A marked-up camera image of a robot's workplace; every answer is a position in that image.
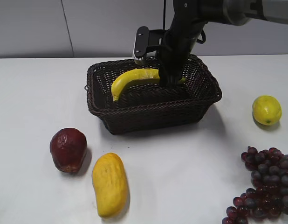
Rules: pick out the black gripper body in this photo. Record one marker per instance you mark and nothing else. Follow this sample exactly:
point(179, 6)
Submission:
point(177, 45)

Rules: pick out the yellow banana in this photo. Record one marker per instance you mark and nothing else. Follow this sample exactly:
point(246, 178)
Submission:
point(132, 78)

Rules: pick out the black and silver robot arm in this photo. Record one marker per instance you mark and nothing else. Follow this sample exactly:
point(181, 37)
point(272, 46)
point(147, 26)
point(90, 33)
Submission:
point(192, 15)

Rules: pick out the dark woven wicker basket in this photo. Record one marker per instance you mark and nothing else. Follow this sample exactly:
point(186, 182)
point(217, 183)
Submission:
point(145, 107)

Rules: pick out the yellow lemon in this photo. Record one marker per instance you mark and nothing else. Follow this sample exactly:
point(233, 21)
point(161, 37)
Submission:
point(266, 110)

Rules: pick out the yellow mango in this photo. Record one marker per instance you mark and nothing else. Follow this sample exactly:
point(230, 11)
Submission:
point(110, 185)

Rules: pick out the dark red fruit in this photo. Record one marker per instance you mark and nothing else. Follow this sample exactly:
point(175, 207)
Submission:
point(68, 149)

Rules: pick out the purple grape bunch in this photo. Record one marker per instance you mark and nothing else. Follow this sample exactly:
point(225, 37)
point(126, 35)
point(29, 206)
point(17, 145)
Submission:
point(268, 198)

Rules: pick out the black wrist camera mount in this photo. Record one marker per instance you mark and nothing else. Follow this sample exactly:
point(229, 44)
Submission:
point(147, 41)

